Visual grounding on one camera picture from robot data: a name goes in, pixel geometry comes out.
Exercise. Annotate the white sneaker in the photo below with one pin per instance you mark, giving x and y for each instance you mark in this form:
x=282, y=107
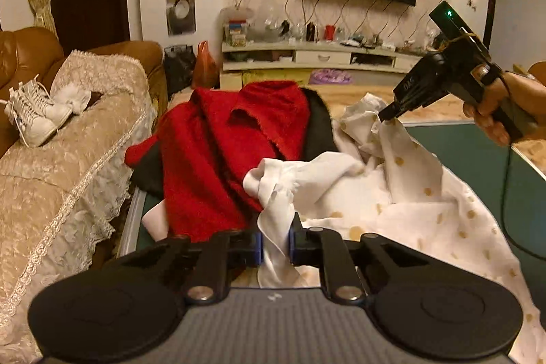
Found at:
x=51, y=108
x=34, y=125

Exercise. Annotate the white fluffy cloth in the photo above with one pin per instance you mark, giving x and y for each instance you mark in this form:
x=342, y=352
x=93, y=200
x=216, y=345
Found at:
x=74, y=97

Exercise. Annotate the person's right forearm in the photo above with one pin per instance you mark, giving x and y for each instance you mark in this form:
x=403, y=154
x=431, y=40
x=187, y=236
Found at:
x=541, y=91

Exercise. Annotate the person's right hand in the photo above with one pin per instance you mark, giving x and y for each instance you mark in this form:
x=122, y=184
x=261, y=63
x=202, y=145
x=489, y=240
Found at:
x=518, y=91

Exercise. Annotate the black garment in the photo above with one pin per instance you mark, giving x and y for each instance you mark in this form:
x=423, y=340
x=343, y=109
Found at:
x=318, y=121

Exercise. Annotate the black bag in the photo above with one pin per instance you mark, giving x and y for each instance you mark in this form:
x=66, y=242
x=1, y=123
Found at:
x=179, y=67

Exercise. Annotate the red cup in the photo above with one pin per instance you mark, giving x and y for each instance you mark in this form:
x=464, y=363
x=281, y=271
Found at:
x=329, y=32

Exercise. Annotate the white polka dot garment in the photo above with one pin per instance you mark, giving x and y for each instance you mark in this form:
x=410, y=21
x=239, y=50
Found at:
x=426, y=210

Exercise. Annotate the white television cabinet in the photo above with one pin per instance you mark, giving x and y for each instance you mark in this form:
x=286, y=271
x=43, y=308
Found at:
x=320, y=57

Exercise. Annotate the green board with silver frame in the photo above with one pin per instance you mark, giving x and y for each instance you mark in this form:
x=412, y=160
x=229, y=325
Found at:
x=469, y=146

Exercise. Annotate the cream lace sofa cover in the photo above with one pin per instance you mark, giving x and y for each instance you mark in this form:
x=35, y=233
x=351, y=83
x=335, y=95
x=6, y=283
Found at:
x=64, y=185

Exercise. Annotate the dark bottle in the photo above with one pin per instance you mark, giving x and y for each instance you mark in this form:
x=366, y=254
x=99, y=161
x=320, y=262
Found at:
x=312, y=31

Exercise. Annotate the wall niche with round clock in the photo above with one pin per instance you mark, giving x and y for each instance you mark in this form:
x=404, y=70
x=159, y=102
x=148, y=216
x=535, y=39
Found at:
x=181, y=12

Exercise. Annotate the pink garment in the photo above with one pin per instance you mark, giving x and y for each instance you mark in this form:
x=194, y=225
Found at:
x=154, y=221

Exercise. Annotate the large clear storage jar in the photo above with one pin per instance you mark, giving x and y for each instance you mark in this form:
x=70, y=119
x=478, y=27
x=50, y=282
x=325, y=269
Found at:
x=235, y=27

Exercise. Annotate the orange plastic bag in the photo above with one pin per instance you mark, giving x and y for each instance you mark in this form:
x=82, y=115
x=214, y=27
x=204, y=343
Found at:
x=205, y=65

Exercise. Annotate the red garment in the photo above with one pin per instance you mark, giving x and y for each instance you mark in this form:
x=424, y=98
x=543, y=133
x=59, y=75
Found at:
x=213, y=150

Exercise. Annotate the brown leather sofa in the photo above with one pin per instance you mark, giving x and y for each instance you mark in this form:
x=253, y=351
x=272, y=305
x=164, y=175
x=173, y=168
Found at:
x=25, y=48

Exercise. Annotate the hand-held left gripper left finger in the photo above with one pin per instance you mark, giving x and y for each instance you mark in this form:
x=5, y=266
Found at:
x=257, y=249

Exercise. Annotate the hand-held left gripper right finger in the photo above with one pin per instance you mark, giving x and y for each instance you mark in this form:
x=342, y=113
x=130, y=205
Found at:
x=291, y=249

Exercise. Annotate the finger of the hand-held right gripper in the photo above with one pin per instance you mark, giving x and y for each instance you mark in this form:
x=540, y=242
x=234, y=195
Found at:
x=390, y=112

